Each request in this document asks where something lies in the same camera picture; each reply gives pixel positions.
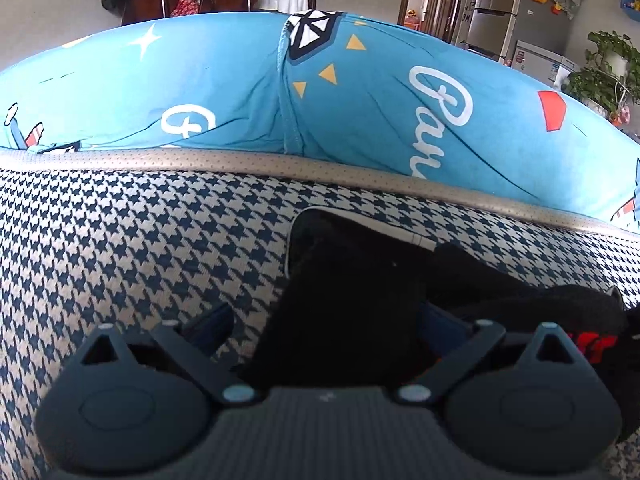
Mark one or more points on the silver refrigerator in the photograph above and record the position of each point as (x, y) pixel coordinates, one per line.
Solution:
(492, 28)

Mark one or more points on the houndstooth sofa seat cover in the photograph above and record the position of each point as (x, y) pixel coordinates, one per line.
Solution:
(81, 248)

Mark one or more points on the green potted plant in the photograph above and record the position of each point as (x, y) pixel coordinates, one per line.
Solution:
(610, 77)

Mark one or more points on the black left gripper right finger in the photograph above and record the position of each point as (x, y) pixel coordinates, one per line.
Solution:
(528, 403)

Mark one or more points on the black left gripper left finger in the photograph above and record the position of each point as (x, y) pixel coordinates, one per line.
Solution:
(129, 403)

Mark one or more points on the black garment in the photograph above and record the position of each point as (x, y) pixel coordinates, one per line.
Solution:
(366, 307)

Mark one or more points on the white chest freezer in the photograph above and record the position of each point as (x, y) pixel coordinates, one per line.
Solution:
(546, 66)

